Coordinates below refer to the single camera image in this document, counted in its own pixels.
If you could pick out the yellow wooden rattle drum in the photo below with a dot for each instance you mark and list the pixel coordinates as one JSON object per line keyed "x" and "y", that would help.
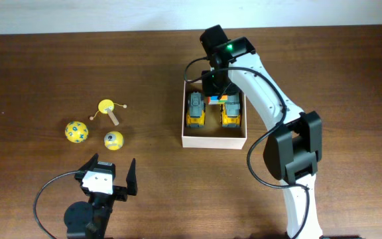
{"x": 107, "y": 106}

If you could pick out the white cardboard box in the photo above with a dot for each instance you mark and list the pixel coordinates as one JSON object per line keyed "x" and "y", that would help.
{"x": 212, "y": 135}

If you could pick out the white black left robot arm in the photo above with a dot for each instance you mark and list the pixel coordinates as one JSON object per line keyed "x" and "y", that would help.
{"x": 89, "y": 219}

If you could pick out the yellow minion ball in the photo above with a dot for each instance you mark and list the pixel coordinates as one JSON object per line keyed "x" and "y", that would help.
{"x": 113, "y": 140}

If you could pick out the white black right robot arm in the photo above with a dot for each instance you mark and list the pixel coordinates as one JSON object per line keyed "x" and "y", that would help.
{"x": 293, "y": 138}

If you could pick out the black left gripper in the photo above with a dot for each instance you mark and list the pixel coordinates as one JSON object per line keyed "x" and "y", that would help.
{"x": 122, "y": 192}

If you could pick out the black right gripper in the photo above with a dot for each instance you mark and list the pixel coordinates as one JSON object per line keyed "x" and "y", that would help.
{"x": 215, "y": 88}

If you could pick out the yellow toy dump truck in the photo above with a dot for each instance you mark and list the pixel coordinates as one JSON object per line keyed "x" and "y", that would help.
{"x": 231, "y": 111}

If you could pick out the multicoloured puzzle cube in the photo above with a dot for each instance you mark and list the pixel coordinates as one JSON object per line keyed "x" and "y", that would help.
{"x": 215, "y": 100}

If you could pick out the yellow ball blue letters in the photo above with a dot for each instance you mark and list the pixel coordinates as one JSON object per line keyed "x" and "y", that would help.
{"x": 76, "y": 132}

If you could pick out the yellow toy truck grey cab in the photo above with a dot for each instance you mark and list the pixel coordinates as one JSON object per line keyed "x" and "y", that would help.
{"x": 195, "y": 115}

